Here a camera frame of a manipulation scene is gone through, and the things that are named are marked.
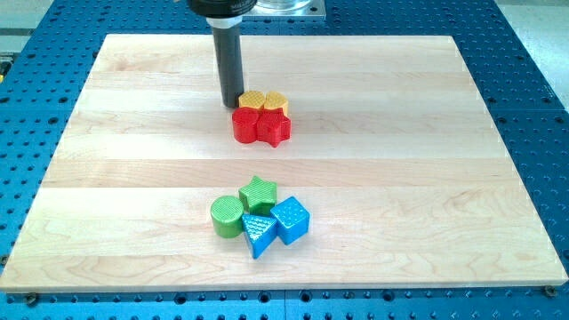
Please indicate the green star block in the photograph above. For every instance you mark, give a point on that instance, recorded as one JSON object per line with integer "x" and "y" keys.
{"x": 258, "y": 196}

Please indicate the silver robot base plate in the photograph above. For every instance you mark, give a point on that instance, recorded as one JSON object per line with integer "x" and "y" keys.
{"x": 311, "y": 10}

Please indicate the blue triangle block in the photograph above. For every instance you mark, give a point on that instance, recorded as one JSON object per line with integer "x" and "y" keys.
{"x": 259, "y": 233}

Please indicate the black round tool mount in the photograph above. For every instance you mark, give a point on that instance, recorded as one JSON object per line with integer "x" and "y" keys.
{"x": 221, "y": 9}

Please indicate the blue cube block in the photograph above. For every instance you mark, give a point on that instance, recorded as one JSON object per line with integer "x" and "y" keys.
{"x": 292, "y": 220}

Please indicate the green cylinder block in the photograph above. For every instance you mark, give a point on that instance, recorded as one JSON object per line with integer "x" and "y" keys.
{"x": 226, "y": 213}

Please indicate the light wooden board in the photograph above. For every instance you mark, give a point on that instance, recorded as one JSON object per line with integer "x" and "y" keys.
{"x": 394, "y": 175}

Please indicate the red cylinder block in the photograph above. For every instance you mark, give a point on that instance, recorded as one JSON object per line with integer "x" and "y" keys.
{"x": 244, "y": 122}

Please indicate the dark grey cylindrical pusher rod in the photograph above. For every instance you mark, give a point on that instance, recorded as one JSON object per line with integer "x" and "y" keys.
{"x": 226, "y": 36}

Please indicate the red star block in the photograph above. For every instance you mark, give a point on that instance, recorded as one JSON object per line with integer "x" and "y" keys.
{"x": 273, "y": 127}

